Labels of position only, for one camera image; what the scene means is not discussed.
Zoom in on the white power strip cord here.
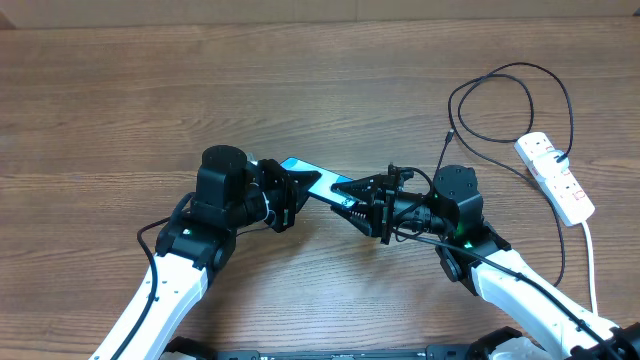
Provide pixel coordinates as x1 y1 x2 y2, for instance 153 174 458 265
580 220 600 316

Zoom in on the white power strip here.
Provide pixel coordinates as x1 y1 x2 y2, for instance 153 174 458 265
514 132 595 226

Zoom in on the white charger plug adapter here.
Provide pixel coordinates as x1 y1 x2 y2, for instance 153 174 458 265
529 150 570 182

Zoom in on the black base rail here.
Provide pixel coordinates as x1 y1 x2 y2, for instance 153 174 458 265
159 335 526 360

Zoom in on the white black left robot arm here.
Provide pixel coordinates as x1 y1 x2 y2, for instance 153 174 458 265
92 145 321 359

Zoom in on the blue Galaxy smartphone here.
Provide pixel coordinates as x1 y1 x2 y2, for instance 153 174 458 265
280 157 355 209

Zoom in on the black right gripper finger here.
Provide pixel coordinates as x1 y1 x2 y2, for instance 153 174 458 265
331 204 383 238
331 174 386 206

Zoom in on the black USB charging cable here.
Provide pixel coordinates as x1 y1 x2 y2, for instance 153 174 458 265
432 61 575 287

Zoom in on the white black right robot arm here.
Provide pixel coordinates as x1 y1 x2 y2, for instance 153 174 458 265
331 165 639 359

